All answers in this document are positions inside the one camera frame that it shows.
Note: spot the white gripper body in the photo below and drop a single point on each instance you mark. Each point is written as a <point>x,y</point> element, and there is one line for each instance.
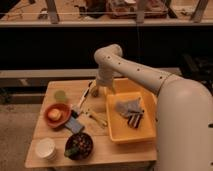
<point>95,89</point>

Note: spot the white black brush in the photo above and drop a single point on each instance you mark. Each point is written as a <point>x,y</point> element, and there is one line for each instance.
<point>76,109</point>

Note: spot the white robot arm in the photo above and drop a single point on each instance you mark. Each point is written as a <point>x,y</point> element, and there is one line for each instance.
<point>184,115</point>

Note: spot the yellow plastic tray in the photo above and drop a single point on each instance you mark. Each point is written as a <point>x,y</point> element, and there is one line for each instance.
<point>119,130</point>

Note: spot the grey cloth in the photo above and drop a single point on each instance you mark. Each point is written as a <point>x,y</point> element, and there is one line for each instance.
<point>126,108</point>

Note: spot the green cup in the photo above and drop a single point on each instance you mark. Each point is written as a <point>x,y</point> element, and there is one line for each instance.
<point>60,96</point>

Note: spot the blue sponge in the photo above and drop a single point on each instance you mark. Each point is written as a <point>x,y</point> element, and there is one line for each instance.
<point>74,125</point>

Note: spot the red bowl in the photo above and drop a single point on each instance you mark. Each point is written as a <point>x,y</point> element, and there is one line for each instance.
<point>65,111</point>

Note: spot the wooden table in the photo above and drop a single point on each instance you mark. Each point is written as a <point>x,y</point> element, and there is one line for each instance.
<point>105,151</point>

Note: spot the yellow food item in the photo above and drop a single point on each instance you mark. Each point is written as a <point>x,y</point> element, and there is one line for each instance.
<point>54,115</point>

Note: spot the black white striped sponge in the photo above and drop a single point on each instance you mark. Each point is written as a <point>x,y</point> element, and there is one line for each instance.
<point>134,120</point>

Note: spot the black bowl with food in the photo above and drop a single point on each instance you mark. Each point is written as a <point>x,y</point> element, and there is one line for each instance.
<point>83,141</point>

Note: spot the green vegetable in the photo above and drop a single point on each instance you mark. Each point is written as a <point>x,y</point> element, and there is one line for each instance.
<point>71,151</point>

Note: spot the white bowl stack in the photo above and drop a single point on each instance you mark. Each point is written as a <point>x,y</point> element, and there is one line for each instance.
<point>45,149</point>

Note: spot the yellow handled tool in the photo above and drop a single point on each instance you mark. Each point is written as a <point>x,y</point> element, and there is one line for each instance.
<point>92,114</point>

